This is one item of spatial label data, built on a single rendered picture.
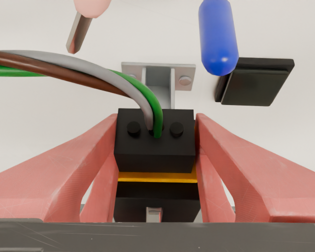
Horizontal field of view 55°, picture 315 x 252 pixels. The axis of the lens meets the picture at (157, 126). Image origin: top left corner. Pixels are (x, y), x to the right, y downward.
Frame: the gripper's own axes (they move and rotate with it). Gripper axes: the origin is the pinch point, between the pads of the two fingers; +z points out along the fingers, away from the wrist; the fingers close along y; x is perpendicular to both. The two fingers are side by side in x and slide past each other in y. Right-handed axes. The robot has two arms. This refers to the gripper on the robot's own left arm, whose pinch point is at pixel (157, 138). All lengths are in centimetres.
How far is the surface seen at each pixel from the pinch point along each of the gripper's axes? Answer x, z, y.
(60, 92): 3.0, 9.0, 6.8
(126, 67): 0.3, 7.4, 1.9
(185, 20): -2.9, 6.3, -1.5
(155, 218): 104, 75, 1
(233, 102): 2.9, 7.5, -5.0
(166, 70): 0.6, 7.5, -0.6
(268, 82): 1.0, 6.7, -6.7
